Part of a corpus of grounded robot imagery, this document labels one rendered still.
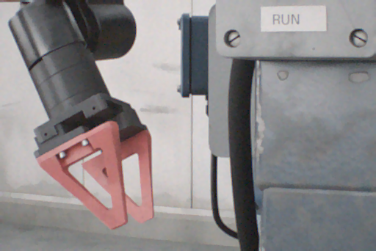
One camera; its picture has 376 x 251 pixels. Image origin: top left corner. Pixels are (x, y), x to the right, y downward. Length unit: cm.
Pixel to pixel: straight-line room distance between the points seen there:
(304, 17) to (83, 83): 34
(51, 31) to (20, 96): 635
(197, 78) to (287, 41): 51
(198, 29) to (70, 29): 22
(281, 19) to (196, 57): 51
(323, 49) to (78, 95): 34
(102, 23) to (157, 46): 556
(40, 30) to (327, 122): 34
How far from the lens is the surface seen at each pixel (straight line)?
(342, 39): 34
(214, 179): 90
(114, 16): 73
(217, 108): 83
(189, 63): 85
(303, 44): 34
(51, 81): 65
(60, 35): 66
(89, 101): 62
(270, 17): 35
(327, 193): 39
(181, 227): 622
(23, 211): 704
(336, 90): 38
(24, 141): 700
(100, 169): 72
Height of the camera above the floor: 123
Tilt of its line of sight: 3 degrees down
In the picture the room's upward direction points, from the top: straight up
